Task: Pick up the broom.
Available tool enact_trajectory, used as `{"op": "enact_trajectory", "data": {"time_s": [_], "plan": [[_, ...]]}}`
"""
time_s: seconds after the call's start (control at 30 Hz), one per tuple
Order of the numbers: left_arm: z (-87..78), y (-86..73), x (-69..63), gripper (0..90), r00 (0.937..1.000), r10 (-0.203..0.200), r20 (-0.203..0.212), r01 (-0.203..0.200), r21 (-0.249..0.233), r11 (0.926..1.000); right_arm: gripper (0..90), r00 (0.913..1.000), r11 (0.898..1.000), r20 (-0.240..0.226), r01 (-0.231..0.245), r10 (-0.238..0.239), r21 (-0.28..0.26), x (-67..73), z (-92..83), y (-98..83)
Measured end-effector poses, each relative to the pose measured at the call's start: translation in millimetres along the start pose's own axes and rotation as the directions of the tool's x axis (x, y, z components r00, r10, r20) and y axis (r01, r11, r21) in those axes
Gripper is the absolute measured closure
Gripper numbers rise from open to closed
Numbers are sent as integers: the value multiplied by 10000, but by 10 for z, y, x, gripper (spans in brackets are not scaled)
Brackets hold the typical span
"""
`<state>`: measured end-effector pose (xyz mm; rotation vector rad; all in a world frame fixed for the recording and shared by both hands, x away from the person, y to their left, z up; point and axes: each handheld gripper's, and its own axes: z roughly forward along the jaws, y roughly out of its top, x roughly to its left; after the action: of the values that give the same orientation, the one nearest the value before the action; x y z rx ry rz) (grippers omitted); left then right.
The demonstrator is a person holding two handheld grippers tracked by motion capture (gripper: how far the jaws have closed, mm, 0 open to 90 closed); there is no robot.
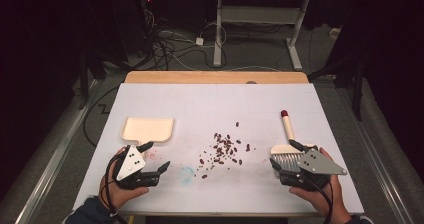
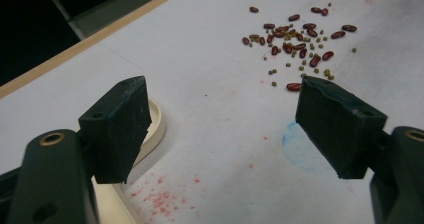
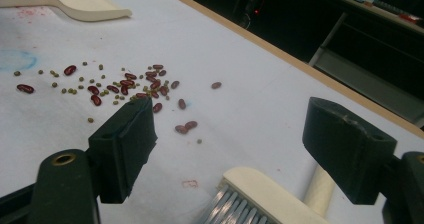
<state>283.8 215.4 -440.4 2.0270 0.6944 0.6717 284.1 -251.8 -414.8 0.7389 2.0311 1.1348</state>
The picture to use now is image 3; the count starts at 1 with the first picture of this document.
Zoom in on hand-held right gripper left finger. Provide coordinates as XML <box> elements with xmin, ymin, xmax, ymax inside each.
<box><xmin>88</xmin><ymin>97</ymin><xmax>158</xmax><ymax>205</ymax></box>

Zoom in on white metal desk frame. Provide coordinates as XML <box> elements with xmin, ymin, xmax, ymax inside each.
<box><xmin>308</xmin><ymin>0</ymin><xmax>424</xmax><ymax>128</ymax></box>

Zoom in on white table cover board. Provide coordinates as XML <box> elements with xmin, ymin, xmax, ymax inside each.
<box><xmin>0</xmin><ymin>0</ymin><xmax>424</xmax><ymax>224</ymax></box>

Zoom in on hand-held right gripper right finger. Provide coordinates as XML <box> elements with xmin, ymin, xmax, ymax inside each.
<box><xmin>302</xmin><ymin>96</ymin><xmax>398</xmax><ymax>206</ymax></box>

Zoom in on cream plastic dustpan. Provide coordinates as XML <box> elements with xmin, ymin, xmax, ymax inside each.
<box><xmin>0</xmin><ymin>0</ymin><xmax>133</xmax><ymax>22</ymax></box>

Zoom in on pile of brown debris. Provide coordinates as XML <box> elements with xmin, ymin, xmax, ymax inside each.
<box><xmin>13</xmin><ymin>61</ymin><xmax>223</xmax><ymax>144</ymax></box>

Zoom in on cream hand brush grey bristles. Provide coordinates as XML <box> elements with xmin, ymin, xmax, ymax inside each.
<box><xmin>193</xmin><ymin>165</ymin><xmax>336</xmax><ymax>224</ymax></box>

